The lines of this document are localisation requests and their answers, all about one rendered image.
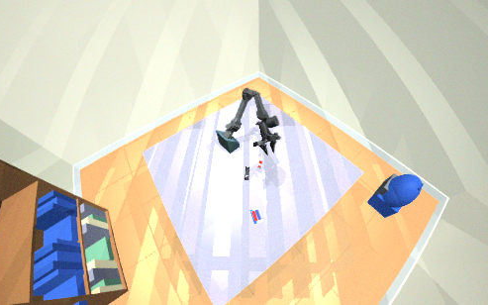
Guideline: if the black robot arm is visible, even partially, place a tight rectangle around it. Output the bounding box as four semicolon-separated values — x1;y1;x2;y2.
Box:
222;87;280;141

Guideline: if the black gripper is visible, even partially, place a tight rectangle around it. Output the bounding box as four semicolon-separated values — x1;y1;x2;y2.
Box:
253;129;282;155

